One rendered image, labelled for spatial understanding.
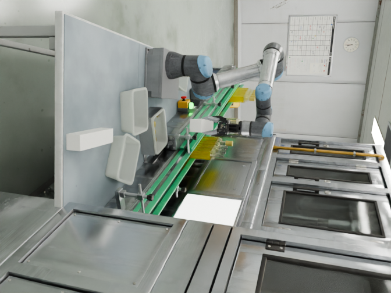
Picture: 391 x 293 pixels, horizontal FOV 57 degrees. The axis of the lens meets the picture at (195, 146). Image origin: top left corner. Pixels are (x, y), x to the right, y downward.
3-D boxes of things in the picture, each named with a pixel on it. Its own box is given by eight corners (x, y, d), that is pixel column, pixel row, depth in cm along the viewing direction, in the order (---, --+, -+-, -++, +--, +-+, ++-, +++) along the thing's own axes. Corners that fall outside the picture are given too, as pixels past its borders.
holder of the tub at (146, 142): (142, 163, 203) (155, 164, 201) (137, 117, 191) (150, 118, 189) (155, 150, 218) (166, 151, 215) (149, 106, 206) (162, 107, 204)
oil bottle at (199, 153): (181, 157, 226) (214, 160, 220) (181, 149, 224) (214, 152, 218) (184, 153, 231) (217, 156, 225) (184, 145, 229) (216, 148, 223)
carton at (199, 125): (189, 119, 179) (201, 120, 177) (203, 118, 201) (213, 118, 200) (189, 131, 179) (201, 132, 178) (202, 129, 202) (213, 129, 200)
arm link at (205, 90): (187, 71, 206) (279, 46, 206) (191, 90, 217) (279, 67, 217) (191, 84, 198) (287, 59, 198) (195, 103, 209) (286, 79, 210)
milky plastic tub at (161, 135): (142, 154, 200) (156, 156, 198) (137, 117, 191) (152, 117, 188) (154, 142, 215) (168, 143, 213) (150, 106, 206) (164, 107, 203)
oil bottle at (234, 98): (222, 102, 321) (254, 103, 313) (222, 96, 319) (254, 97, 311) (223, 100, 326) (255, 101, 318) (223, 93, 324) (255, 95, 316)
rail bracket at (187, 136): (177, 153, 216) (196, 155, 212) (174, 127, 208) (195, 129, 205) (178, 151, 218) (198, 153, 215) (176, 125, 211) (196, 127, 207)
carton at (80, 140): (66, 134, 136) (80, 135, 134) (100, 127, 158) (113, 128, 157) (66, 149, 137) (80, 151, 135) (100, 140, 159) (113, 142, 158)
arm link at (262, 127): (273, 128, 183) (272, 141, 178) (252, 127, 186) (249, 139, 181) (273, 117, 177) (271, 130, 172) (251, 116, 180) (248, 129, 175)
